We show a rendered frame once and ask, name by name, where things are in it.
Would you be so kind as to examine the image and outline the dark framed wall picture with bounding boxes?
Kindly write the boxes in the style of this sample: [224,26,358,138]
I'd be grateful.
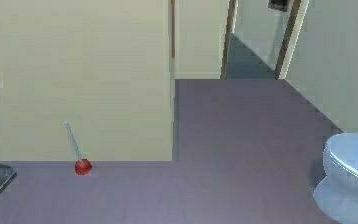
[268,0,292,12]

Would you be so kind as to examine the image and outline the red plunger with grey handle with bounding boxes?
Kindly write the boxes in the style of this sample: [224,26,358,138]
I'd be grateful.
[64,121,94,176]

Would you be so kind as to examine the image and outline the white toilet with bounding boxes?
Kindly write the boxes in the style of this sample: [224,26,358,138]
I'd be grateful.
[312,132,358,224]

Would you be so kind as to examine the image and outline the brown framed room door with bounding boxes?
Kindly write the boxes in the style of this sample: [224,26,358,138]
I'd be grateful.
[169,0,177,60]

